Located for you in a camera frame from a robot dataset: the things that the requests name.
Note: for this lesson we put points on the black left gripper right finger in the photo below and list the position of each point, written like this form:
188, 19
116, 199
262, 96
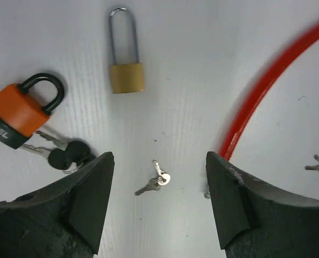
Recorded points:
256, 219

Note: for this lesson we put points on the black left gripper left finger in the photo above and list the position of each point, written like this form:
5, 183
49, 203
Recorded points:
62, 219

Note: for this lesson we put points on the red cable lock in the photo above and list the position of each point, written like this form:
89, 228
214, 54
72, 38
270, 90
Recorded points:
274, 130

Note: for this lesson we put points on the small silver key pair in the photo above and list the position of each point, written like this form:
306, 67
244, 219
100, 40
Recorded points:
162, 178

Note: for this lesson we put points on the black head keys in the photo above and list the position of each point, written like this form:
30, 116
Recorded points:
67, 156

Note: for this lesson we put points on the orange padlock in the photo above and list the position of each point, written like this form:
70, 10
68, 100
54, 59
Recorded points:
21, 114

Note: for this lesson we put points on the long shackle brass padlock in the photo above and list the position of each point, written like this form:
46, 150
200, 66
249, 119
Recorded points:
125, 78

